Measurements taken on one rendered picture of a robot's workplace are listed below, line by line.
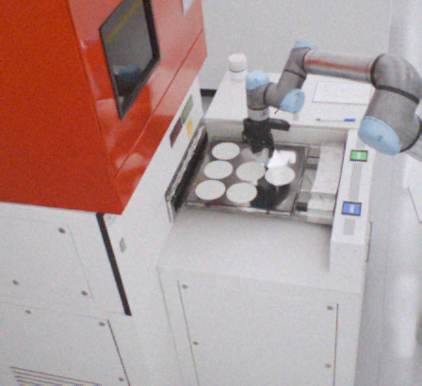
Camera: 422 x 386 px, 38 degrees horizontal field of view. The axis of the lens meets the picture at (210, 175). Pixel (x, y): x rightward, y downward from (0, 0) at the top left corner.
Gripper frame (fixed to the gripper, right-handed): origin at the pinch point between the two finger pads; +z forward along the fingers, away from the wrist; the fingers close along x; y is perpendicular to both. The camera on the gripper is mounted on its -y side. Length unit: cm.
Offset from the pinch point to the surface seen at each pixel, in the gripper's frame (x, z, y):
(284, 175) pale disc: 8.5, 1.3, -1.9
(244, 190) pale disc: 7.7, 1.3, 13.4
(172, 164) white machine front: -4.3, -10.5, 32.5
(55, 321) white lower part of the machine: 12, 18, 84
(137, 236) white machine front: 21, -11, 55
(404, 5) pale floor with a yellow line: -215, 92, -253
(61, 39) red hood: 31, -79, 62
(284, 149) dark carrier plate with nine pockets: -4.1, 1.4, -9.7
